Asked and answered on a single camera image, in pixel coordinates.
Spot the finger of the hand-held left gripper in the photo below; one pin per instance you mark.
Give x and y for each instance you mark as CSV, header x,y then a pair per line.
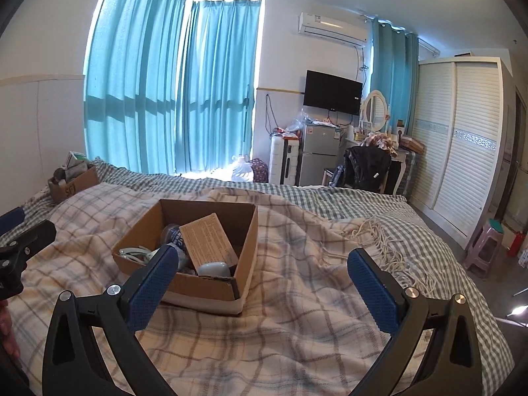
x,y
33,235
10,220

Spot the flat cardboard boxes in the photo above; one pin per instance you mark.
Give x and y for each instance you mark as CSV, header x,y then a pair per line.
x,y
411,144

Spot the narrow turquoise curtain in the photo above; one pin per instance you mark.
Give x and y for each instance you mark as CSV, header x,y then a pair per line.
x,y
394,74

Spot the brown patterned cloth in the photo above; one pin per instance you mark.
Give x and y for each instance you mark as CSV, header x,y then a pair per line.
x,y
381,143

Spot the pale rounded case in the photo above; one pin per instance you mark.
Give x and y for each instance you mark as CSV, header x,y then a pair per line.
x,y
212,269

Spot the black jacket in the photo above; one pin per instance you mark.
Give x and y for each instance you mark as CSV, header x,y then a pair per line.
x,y
367,169

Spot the pink plastic stool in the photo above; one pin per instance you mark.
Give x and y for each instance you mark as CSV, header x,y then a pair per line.
x,y
484,247

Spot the tan printed box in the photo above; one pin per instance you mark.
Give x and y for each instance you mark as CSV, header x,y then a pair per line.
x,y
206,239

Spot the green checked bedsheet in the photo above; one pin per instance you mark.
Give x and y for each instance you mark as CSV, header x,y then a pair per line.
x,y
350,202

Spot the clear plastic bag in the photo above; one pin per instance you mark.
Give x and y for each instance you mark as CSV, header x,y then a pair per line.
x,y
295,121

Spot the person's left hand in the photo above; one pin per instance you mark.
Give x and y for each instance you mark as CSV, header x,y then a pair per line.
x,y
7,330

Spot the red canister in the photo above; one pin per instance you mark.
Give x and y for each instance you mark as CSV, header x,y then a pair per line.
x,y
515,245

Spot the black wall television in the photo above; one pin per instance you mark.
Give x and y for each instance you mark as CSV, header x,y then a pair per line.
x,y
332,93

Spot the wide turquoise curtain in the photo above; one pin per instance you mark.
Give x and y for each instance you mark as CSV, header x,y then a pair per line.
x,y
132,70

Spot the silver fridge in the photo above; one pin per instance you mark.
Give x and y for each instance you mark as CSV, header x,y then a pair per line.
x,y
319,156

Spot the green and white packet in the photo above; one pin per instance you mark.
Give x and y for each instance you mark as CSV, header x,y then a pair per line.
x,y
77,160

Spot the dark patterned bag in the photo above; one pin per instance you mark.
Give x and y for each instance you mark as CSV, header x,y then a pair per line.
x,y
260,171

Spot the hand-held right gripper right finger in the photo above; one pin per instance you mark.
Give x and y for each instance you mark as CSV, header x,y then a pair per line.
x,y
371,293

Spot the oval white mirror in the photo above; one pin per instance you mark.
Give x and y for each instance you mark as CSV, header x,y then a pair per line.
x,y
377,109

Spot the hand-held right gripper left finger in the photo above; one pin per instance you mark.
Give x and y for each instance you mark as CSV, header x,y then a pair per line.
x,y
152,293

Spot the white air conditioner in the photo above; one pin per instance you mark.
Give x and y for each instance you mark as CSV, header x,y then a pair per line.
x,y
330,27

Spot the white slatted wardrobe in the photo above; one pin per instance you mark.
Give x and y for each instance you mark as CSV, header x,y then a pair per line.
x,y
466,144

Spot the pale teal scissors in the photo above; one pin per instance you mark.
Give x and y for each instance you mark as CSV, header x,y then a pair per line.
x,y
132,253

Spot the white dressing table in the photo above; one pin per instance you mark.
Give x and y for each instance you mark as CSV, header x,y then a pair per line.
x,y
402,173

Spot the small cardboard box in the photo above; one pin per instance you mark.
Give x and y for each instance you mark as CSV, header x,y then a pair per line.
x,y
76,187

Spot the white suitcase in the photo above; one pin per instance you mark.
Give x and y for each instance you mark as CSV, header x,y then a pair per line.
x,y
280,161

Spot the dark round container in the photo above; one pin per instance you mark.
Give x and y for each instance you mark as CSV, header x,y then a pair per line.
x,y
60,176

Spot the clear water jug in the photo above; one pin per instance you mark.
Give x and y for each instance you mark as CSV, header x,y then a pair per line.
x,y
241,170

